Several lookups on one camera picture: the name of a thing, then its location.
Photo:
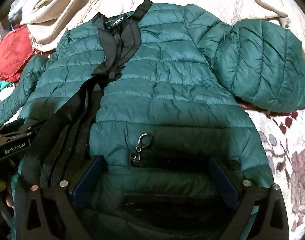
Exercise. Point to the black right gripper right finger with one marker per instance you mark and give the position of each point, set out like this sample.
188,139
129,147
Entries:
253,212

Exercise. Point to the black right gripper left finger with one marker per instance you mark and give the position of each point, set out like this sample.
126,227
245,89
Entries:
49,213

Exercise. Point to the teal quilted puffer jacket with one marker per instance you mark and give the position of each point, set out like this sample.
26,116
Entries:
157,93

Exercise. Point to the green knit garment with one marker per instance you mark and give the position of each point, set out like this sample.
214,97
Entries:
4,84

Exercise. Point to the red ruffled cushion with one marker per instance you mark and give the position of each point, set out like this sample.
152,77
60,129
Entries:
15,51

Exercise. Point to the floral plush bed blanket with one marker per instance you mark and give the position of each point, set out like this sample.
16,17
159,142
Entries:
283,139

